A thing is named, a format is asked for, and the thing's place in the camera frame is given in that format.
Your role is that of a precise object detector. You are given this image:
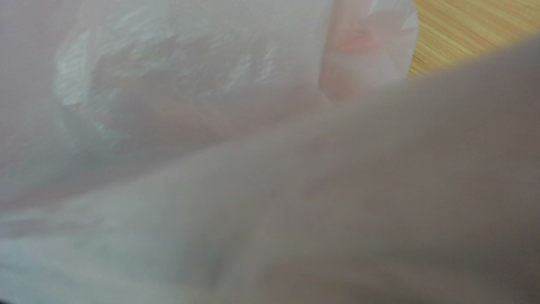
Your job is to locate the pink plastic bag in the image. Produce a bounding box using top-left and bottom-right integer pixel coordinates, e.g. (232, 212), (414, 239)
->
(1, 1), (539, 303)

